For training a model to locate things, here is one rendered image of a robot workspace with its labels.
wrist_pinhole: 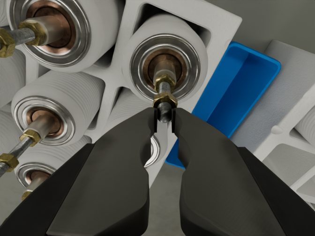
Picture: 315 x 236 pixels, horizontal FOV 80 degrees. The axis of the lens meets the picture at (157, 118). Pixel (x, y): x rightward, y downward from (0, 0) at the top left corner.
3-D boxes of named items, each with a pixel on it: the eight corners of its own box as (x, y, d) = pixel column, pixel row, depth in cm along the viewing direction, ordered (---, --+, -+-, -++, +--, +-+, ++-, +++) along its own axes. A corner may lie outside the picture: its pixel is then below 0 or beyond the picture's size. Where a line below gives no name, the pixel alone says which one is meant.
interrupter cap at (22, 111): (16, 133, 26) (13, 136, 25) (16, 85, 22) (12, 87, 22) (72, 149, 27) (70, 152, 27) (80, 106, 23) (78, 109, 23)
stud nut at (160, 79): (157, 94, 18) (157, 98, 17) (151, 78, 17) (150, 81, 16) (177, 88, 18) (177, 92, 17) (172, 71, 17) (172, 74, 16)
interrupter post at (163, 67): (176, 79, 21) (178, 91, 18) (155, 81, 21) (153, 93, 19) (175, 57, 20) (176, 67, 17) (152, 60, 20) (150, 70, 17)
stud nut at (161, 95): (155, 115, 15) (155, 121, 14) (148, 96, 14) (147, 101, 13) (180, 108, 14) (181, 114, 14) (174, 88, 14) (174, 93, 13)
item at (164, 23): (191, 62, 38) (208, 106, 23) (143, 68, 39) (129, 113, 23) (189, 7, 33) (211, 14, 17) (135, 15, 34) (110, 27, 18)
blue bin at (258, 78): (195, 143, 58) (201, 174, 48) (161, 132, 56) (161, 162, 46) (257, 48, 43) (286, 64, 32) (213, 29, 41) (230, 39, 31)
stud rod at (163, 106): (161, 83, 19) (159, 125, 13) (158, 74, 19) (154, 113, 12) (170, 80, 19) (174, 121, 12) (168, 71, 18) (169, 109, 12)
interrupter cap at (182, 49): (199, 98, 22) (200, 100, 22) (136, 103, 23) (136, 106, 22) (199, 27, 18) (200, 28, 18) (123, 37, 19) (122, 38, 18)
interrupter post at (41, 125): (37, 124, 25) (21, 140, 22) (38, 110, 24) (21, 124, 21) (55, 130, 26) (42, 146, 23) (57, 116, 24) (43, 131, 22)
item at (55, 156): (95, 99, 43) (57, 154, 27) (107, 132, 48) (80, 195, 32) (56, 103, 44) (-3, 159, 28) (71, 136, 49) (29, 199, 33)
